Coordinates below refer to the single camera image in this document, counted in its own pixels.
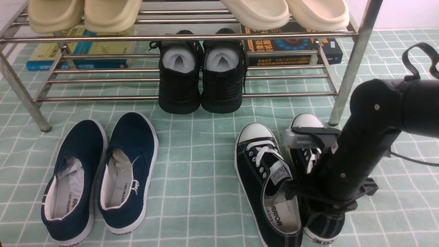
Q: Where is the right black mesh sneaker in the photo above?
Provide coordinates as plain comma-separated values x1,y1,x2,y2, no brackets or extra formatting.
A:
201,39,248,114

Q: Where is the right navy slip-on shoe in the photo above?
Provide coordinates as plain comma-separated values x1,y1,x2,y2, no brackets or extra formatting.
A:
97,111,159,235

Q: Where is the left cream foam slipper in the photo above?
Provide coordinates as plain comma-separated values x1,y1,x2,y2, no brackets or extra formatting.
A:
221,0,290,30

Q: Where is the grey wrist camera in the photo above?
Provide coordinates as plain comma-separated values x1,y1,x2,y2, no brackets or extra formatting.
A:
282,127,341,151

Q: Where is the left navy slip-on shoe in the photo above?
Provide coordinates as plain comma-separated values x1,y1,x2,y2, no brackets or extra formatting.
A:
41,119,108,247

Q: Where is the black book with orange text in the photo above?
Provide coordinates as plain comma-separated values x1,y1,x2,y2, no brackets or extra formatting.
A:
243,38,343,66

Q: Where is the yellow foam slipper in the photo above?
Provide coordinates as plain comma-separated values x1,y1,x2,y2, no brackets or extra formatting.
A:
84,0,143,33
27,0,84,34

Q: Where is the yellow and blue book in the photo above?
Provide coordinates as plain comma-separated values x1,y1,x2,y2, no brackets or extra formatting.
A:
26,27,135,71

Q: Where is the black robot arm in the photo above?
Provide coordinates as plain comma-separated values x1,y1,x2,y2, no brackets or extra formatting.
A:
283,79,439,226

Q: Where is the left yellow foam slipper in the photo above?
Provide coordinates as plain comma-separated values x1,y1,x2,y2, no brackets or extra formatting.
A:
27,0,84,34

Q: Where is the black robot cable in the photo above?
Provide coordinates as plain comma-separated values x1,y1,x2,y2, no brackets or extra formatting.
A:
389,42,439,167

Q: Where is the right yellow foam slipper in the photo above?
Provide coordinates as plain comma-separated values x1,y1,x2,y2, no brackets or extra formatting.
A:
84,0,143,33

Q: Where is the left black mesh sneaker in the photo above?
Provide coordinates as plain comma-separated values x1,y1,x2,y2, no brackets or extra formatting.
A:
149,40,204,115

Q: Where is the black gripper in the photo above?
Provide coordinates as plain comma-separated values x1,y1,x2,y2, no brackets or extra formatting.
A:
285,177,379,227

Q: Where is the right cream foam slipper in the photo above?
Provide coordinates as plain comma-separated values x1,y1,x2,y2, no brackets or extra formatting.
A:
286,0,350,32

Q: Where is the navy slip-on shoe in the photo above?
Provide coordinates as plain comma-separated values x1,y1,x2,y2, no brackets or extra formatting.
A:
97,111,159,235
41,119,108,247

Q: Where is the cream foam slipper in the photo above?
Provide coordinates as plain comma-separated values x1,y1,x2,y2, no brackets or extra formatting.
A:
221,0,290,30
286,0,350,32

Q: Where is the steel shoe rack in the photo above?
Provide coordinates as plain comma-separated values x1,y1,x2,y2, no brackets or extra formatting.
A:
1,0,382,132

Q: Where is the black canvas sneaker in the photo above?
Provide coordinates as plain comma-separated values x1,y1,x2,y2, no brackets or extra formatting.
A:
235,122,303,247
286,113,345,245

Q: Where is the black mesh sneaker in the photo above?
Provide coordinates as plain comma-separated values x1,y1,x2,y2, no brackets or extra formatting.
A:
201,39,248,114
149,40,204,115

